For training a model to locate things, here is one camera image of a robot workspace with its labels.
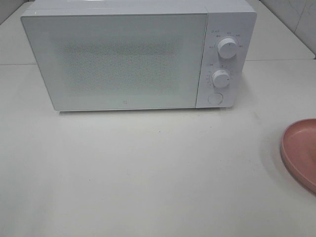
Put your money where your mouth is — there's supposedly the pink round plate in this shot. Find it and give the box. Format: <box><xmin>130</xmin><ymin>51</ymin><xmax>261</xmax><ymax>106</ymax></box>
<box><xmin>280</xmin><ymin>118</ymin><xmax>316</xmax><ymax>193</ymax></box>

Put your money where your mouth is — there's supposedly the round door release button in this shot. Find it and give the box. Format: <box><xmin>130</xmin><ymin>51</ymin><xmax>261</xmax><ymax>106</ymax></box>
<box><xmin>208</xmin><ymin>92</ymin><xmax>223</xmax><ymax>105</ymax></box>

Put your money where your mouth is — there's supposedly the lower white timer knob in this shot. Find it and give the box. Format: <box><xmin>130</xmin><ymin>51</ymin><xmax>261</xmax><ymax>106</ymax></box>
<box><xmin>211</xmin><ymin>70</ymin><xmax>231</xmax><ymax>88</ymax></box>

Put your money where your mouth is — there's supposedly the upper white power knob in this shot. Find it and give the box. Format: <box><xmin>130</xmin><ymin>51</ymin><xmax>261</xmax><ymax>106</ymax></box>
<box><xmin>217</xmin><ymin>36</ymin><xmax>238</xmax><ymax>59</ymax></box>

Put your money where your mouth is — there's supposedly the white microwave oven body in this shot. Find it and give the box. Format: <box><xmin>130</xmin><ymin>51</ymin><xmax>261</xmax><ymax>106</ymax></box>
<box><xmin>21</xmin><ymin>0</ymin><xmax>257</xmax><ymax>109</ymax></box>

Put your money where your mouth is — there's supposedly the white microwave door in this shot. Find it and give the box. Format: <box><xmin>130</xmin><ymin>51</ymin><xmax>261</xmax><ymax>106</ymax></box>
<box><xmin>21</xmin><ymin>14</ymin><xmax>207</xmax><ymax>111</ymax></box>

